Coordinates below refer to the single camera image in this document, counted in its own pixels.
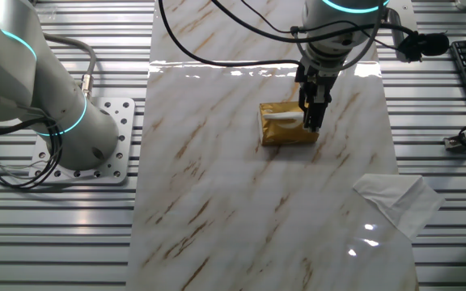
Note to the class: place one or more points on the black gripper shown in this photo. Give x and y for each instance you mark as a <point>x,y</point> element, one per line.
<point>318,83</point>

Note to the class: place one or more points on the white Flexiv robot arm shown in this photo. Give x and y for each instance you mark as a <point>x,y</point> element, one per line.
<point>79,133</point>

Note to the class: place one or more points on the loose flat white napkin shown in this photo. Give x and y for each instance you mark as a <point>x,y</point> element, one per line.
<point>403,202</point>

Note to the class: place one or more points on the gold tissue pack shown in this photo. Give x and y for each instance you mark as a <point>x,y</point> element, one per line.
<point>285,136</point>

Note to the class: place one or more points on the marble pattern table mat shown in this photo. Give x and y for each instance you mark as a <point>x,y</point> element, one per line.
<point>225,202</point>

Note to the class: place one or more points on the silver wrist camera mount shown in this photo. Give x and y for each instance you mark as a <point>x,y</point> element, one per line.
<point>396,32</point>

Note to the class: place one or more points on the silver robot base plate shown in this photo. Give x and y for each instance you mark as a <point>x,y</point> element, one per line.
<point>124,117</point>

